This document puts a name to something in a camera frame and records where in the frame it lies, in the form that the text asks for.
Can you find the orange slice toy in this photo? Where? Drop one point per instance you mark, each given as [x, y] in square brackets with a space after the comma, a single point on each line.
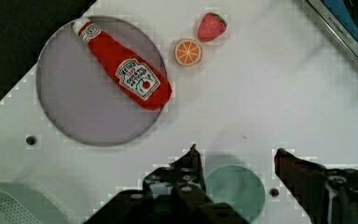
[187, 52]

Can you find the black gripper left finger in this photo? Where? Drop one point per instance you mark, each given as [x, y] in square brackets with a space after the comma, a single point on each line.
[175, 194]

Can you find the green metal cup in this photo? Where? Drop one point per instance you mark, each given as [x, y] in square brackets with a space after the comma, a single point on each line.
[239, 187]

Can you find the plush strawberry toy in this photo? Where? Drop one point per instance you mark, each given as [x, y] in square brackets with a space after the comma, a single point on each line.
[211, 26]

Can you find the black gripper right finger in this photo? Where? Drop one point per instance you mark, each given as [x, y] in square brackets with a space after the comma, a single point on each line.
[328, 196]

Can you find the toaster oven with blue door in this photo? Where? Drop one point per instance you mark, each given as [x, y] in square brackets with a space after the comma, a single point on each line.
[340, 18]

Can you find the red plush ketchup bottle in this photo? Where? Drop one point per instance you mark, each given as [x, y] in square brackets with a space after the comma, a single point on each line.
[135, 76]

